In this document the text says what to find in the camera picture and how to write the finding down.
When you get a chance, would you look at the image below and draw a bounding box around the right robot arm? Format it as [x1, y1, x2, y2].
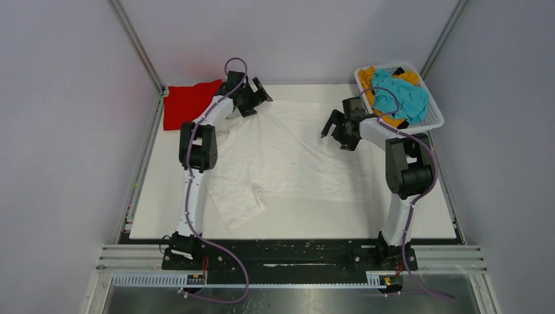
[321, 97, 437, 271]

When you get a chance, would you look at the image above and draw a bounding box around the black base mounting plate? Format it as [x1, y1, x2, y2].
[162, 237, 418, 285]

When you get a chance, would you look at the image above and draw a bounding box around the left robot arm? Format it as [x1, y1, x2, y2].
[162, 71, 272, 270]

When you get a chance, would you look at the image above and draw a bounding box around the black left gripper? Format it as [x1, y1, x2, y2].
[237, 77, 270, 117]

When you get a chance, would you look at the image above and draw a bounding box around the teal t-shirt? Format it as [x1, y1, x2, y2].
[370, 68, 430, 126]

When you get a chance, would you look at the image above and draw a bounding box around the folded red t-shirt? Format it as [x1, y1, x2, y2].
[163, 79, 223, 131]

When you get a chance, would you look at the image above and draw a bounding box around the white slotted cable duct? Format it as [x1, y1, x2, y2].
[111, 272, 387, 289]

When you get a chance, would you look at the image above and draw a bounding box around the white plastic basket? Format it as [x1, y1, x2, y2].
[353, 63, 444, 133]

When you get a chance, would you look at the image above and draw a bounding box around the white t-shirt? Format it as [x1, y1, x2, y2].
[207, 101, 390, 228]

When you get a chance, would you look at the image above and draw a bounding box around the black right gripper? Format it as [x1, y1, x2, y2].
[321, 109, 360, 152]

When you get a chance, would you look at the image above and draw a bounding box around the orange t-shirt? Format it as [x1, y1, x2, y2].
[358, 65, 421, 129]

